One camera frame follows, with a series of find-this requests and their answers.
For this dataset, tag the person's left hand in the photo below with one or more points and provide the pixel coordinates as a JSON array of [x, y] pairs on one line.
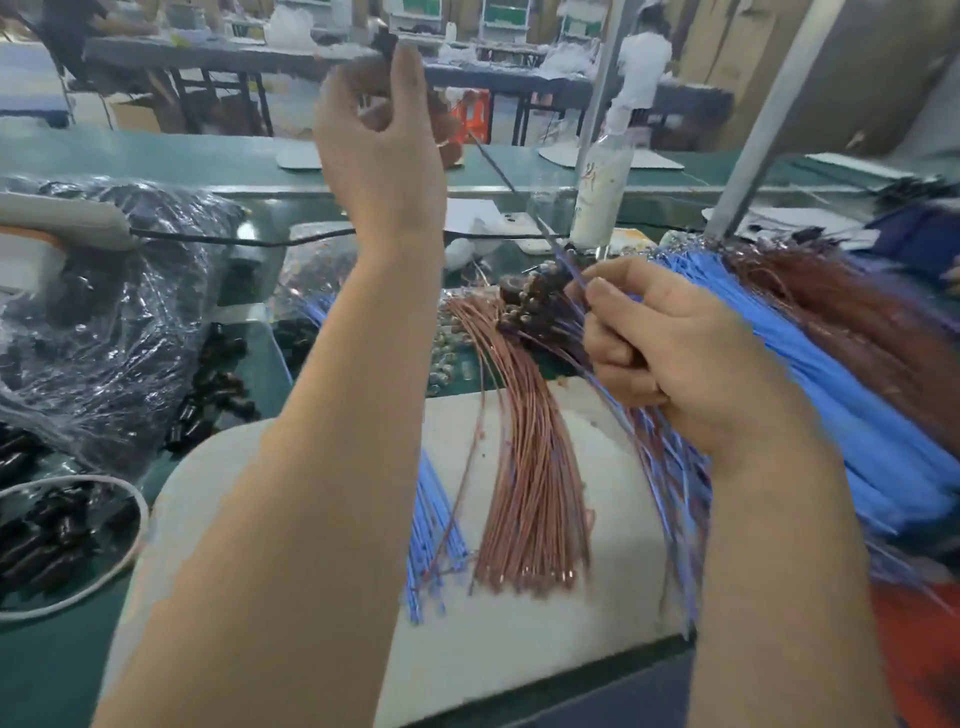
[[383, 165]]

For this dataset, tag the person's right hand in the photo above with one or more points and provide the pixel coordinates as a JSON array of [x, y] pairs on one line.
[[683, 353]]

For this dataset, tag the pile of black plastic caps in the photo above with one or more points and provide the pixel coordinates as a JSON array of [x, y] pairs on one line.
[[53, 540]]

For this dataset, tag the person's right forearm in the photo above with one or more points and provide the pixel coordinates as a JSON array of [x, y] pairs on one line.
[[795, 615]]

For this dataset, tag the person's left forearm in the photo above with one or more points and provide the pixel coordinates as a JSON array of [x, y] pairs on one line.
[[255, 555]]

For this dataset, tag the white flat tray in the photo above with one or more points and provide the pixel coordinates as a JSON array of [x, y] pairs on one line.
[[297, 155], [660, 156], [855, 164]]

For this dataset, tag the orange plastic stool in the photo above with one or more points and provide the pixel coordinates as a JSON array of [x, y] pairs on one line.
[[473, 117]]

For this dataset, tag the white paper sheet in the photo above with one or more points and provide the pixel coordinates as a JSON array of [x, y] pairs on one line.
[[473, 218]]

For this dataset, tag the small clear plastic bag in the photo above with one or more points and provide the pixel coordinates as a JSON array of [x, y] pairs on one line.
[[308, 270]]

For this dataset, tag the white spray bottle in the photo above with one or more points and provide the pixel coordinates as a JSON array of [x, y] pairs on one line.
[[600, 188]]

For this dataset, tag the dark blue cloth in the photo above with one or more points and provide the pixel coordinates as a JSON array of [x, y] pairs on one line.
[[918, 240]]

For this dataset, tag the cardboard boxes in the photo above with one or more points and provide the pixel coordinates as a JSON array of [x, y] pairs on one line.
[[743, 45]]

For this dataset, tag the large clear plastic bag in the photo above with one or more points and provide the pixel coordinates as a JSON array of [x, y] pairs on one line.
[[105, 315]]

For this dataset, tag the white power strip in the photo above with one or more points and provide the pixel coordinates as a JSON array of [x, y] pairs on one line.
[[68, 218]]

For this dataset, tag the white work board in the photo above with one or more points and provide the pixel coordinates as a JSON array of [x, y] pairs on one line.
[[495, 645]]

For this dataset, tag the blue table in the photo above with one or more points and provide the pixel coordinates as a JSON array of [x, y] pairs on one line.
[[30, 83]]

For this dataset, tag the white orange charger adapter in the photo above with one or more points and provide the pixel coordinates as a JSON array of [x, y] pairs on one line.
[[23, 263]]

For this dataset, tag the orange plastic crate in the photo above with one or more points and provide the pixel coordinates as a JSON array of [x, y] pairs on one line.
[[923, 660]]

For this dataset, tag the long black-frame table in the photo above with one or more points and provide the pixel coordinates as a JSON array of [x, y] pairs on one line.
[[225, 57]]

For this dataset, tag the slanted metal frame post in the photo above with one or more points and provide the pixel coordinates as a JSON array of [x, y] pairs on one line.
[[605, 53]]

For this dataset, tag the short metal frame post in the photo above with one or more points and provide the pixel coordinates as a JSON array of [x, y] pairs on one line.
[[773, 120]]

